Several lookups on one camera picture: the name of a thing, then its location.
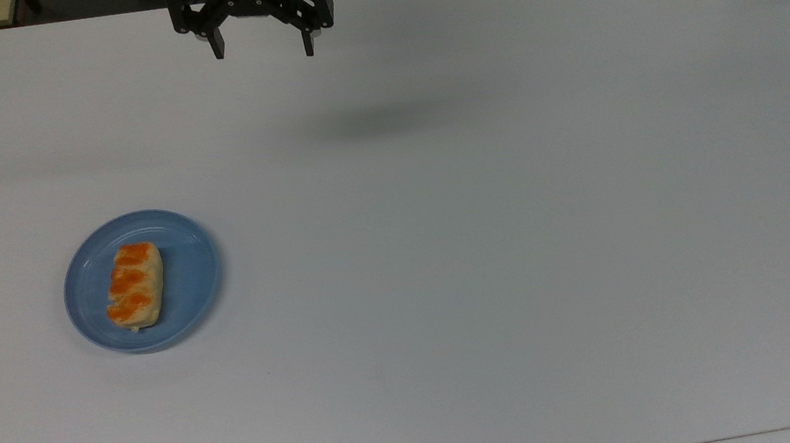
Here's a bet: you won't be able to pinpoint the bread with orange topping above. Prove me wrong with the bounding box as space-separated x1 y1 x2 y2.
99 239 170 333

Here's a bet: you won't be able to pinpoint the blue round plate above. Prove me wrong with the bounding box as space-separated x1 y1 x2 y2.
55 202 229 361

